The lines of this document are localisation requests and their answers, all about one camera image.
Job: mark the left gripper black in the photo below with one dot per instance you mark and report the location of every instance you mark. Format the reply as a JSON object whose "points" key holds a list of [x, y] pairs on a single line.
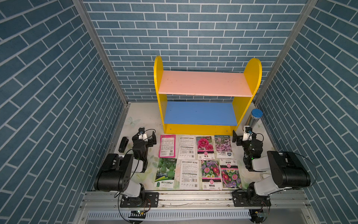
{"points": [[150, 143]]}

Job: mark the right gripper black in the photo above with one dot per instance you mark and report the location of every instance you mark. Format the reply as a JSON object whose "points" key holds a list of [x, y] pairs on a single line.
{"points": [[236, 137]]}

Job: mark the pink bordered seed packet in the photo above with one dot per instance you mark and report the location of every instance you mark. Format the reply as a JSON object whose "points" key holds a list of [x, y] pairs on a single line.
{"points": [[167, 147]]}

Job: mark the purple flower seed packet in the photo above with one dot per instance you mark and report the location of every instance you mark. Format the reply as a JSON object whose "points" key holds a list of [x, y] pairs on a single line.
{"points": [[223, 147]]}

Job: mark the red zinnia seed packet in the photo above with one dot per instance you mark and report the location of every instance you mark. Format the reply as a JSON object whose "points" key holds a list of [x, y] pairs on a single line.
{"points": [[230, 174]]}

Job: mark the green gourd seed packet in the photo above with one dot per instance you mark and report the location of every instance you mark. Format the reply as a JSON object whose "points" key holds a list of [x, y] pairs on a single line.
{"points": [[165, 173]]}

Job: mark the white text seed packet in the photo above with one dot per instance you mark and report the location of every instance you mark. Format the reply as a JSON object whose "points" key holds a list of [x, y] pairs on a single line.
{"points": [[187, 148]]}

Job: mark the magenta hollyhock seed packet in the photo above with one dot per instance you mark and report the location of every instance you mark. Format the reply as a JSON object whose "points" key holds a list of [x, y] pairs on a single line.
{"points": [[205, 149]]}

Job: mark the mixed flower seed packet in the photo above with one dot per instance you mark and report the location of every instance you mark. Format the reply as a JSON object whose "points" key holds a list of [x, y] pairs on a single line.
{"points": [[211, 176]]}

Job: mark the white text packet shelf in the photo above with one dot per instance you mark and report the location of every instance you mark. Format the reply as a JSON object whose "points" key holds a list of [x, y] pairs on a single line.
{"points": [[189, 175]]}

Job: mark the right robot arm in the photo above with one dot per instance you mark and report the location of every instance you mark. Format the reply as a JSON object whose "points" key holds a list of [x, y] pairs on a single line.
{"points": [[286, 171]]}

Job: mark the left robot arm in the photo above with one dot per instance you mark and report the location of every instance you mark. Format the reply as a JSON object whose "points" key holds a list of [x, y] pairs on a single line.
{"points": [[117, 171]]}

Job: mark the yellow shelf with pink board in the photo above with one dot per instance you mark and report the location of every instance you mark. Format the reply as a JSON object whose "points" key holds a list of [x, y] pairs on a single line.
{"points": [[205, 84]]}

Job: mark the small black device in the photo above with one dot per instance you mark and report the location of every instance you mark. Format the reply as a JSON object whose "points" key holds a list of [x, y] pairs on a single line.
{"points": [[123, 144]]}

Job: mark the small white object on mat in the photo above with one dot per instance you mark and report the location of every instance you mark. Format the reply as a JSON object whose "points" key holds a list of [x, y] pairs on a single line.
{"points": [[264, 175]]}

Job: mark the floral table mat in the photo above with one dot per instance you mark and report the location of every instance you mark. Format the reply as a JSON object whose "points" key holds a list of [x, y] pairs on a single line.
{"points": [[191, 131]]}

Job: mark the steel bottle blue lid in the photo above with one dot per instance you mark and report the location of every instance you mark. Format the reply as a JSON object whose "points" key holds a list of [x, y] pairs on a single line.
{"points": [[254, 116]]}

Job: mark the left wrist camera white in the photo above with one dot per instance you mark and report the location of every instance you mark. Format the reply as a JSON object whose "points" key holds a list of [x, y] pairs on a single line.
{"points": [[142, 134]]}

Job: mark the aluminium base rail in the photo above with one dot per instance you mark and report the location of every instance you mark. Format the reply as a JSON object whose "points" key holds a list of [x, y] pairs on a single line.
{"points": [[196, 207]]}

